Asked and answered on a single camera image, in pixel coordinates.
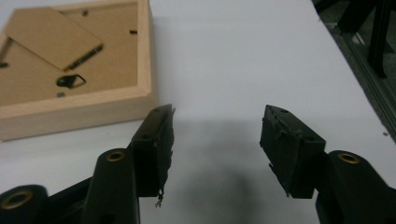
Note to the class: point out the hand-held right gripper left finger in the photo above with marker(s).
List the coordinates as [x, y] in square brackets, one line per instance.
[149, 161]

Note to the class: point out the wooden block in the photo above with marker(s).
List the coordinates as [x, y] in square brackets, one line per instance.
[102, 102]

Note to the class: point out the metal floor rail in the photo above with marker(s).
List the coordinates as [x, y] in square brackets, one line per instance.
[373, 90]

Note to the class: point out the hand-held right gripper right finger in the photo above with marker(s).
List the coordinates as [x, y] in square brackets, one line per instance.
[292, 155]

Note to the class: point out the white table sheet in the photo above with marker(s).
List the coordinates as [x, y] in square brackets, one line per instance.
[233, 62]

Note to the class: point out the black metal stand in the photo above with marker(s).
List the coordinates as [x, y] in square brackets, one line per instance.
[378, 37]

